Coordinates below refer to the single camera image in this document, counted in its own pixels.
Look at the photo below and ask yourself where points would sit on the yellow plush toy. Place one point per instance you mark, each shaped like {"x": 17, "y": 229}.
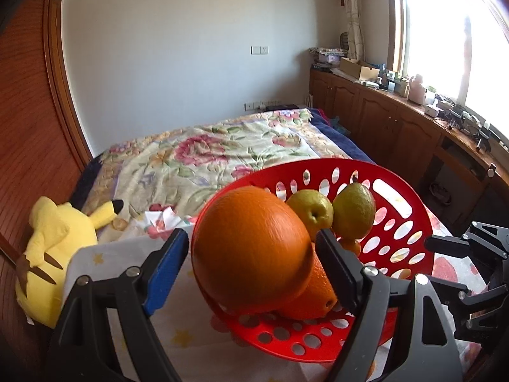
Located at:
{"x": 59, "y": 238}

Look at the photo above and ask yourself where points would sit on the patterned beige curtain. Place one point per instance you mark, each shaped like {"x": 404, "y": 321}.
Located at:
{"x": 354, "y": 16}

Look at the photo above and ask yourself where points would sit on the green lemon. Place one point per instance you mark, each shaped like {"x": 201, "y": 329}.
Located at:
{"x": 354, "y": 211}
{"x": 310, "y": 211}

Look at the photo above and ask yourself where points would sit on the open cardboard box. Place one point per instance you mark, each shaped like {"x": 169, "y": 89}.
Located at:
{"x": 358, "y": 69}

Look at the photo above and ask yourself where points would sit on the large orange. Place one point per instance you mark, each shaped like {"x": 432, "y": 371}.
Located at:
{"x": 246, "y": 246}

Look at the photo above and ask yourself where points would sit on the long wooden cabinet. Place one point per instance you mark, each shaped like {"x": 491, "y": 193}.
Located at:
{"x": 381, "y": 127}

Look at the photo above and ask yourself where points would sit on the folded cloth pile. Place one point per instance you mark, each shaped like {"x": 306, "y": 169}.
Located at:
{"x": 328, "y": 56}

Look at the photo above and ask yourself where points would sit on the wooden slatted panel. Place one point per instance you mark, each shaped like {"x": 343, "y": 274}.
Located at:
{"x": 28, "y": 127}

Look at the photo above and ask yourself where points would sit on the wooden-framed window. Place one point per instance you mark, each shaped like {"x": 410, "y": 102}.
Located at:
{"x": 437, "y": 39}

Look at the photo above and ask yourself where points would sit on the low wall outlet strip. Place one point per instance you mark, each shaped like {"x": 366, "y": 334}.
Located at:
{"x": 260, "y": 105}

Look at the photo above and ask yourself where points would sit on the white wall switch plate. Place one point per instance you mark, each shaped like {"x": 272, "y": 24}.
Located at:
{"x": 259, "y": 50}

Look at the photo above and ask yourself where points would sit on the red perforated plastic basket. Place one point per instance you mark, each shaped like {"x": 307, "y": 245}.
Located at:
{"x": 338, "y": 163}

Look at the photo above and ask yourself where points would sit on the white fruit-print tablecloth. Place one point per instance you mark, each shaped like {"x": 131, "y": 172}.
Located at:
{"x": 187, "y": 326}

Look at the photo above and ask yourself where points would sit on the pile of small electronics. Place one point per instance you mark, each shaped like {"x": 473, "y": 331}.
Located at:
{"x": 461, "y": 117}

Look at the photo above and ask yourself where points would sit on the small mandarin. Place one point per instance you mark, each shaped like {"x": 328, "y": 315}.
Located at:
{"x": 352, "y": 246}

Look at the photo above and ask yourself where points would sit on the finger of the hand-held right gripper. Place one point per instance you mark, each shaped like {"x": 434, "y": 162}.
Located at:
{"x": 445, "y": 246}
{"x": 449, "y": 286}

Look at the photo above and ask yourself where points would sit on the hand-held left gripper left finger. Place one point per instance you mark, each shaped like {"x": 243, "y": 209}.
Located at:
{"x": 167, "y": 270}

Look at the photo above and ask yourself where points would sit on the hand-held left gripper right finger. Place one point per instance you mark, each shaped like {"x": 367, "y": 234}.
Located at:
{"x": 338, "y": 270}

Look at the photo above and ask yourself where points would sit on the floral blanket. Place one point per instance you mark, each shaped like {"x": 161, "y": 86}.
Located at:
{"x": 199, "y": 155}

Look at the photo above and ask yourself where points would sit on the medium orange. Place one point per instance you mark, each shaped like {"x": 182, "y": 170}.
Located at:
{"x": 314, "y": 298}

